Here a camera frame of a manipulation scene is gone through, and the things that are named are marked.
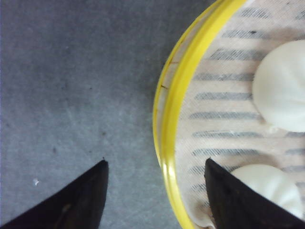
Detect white steamed bun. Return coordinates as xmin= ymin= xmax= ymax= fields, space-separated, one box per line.
xmin=252 ymin=40 xmax=305 ymax=132
xmin=231 ymin=164 xmax=304 ymax=219

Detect striped steamer liner cloth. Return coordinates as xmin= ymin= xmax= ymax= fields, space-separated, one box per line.
xmin=175 ymin=0 xmax=305 ymax=229

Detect bamboo steamer basket two buns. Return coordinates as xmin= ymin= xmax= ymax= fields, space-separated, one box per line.
xmin=152 ymin=0 xmax=305 ymax=229

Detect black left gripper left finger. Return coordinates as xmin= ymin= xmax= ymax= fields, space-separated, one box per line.
xmin=1 ymin=160 xmax=109 ymax=229

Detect white steamed bun lower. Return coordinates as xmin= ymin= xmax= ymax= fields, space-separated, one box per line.
xmin=231 ymin=164 xmax=304 ymax=219

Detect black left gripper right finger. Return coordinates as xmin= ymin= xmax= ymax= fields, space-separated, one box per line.
xmin=204 ymin=159 xmax=305 ymax=229

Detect white steamed bun upper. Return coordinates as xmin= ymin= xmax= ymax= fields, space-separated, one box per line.
xmin=252 ymin=40 xmax=305 ymax=132

